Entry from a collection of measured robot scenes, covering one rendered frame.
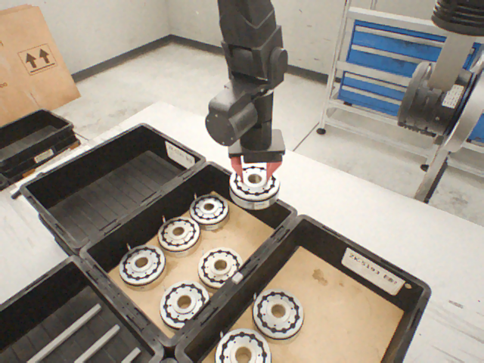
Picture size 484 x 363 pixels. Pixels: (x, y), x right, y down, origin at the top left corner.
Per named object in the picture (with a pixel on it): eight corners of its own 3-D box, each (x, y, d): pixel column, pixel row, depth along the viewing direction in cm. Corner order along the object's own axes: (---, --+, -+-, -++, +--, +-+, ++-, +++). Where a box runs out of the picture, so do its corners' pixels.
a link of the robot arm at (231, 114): (289, 44, 44) (239, 35, 47) (243, 76, 37) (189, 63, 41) (285, 118, 52) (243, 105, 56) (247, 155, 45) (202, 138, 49)
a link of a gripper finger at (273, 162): (280, 190, 61) (283, 153, 55) (243, 192, 61) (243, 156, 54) (275, 167, 66) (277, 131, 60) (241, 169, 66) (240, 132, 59)
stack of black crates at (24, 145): (72, 167, 205) (42, 107, 174) (100, 184, 192) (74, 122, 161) (12, 203, 180) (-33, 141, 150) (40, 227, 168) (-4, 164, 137)
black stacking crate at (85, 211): (150, 150, 109) (143, 122, 101) (211, 189, 95) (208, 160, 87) (38, 217, 87) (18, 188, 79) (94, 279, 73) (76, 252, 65)
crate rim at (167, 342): (209, 165, 88) (209, 158, 87) (299, 217, 74) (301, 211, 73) (79, 258, 66) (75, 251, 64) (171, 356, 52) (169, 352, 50)
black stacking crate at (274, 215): (212, 190, 95) (209, 160, 87) (294, 241, 81) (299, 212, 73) (94, 280, 73) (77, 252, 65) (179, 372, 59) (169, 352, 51)
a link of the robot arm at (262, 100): (280, 79, 49) (250, 70, 51) (257, 97, 45) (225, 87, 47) (278, 116, 54) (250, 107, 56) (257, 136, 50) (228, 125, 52)
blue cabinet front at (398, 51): (337, 98, 236) (355, 19, 197) (439, 128, 206) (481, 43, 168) (336, 100, 234) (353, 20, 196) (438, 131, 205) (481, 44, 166)
